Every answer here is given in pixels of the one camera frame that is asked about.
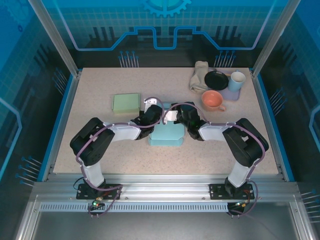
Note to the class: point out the light blue paper box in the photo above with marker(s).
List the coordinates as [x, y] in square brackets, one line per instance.
[166, 135]

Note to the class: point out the green paper box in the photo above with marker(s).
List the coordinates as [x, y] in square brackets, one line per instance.
[125, 102]

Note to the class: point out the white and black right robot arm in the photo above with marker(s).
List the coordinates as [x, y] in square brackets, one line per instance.
[215, 128]

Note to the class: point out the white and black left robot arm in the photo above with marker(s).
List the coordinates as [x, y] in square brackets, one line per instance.
[122, 130]

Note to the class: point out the orange ceramic cup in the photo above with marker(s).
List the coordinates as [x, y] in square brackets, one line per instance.
[212, 98]

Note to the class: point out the beige folded cloth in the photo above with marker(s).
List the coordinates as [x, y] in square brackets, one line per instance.
[198, 77]

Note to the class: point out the black plate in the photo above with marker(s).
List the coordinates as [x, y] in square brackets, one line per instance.
[216, 80]

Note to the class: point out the light blue mug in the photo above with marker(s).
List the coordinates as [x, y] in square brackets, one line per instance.
[237, 80]

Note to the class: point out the grey metal bottom panel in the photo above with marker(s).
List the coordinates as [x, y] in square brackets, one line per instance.
[162, 227]

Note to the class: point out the aluminium front frame rail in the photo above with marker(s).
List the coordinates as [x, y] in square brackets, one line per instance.
[162, 187]

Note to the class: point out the aluminium side rail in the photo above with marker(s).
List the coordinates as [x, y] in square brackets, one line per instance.
[268, 125]
[64, 125]

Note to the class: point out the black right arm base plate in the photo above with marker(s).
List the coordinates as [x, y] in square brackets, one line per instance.
[217, 191]

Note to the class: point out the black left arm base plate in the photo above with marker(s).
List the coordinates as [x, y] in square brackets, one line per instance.
[85, 191]

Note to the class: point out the aluminium frame post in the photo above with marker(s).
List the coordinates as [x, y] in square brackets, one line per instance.
[271, 42]
[58, 42]

